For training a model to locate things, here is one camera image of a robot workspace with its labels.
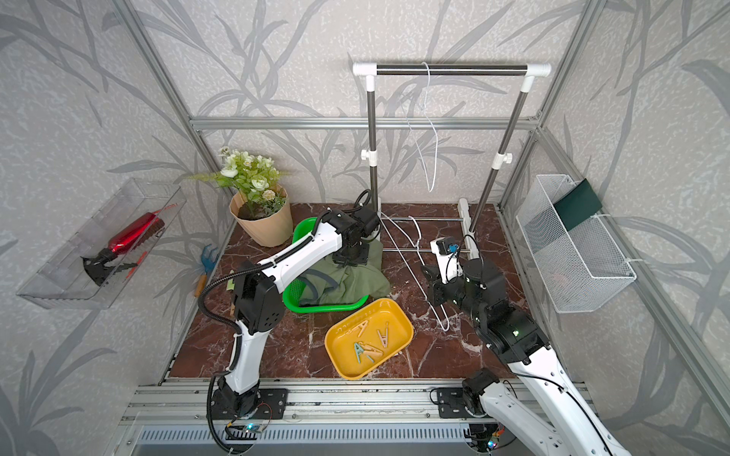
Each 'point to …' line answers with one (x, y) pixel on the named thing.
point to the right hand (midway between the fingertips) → (423, 265)
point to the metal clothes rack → (468, 228)
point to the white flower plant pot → (260, 205)
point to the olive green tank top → (335, 282)
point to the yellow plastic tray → (368, 337)
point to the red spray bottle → (100, 265)
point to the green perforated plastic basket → (305, 228)
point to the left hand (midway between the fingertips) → (359, 262)
